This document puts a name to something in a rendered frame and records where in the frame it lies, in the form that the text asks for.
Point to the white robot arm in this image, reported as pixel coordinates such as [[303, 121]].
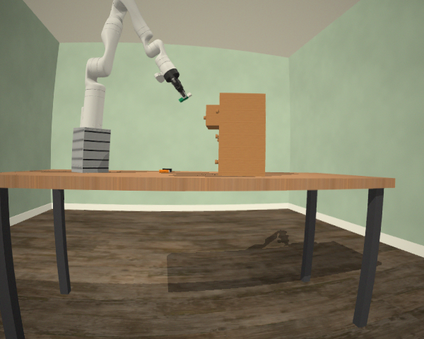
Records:
[[100, 67]]

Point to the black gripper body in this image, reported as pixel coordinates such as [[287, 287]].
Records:
[[172, 73]]

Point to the brown wooden chest of drawers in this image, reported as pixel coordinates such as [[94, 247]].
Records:
[[242, 134]]

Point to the green and white eraser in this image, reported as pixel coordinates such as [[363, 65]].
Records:
[[188, 95]]

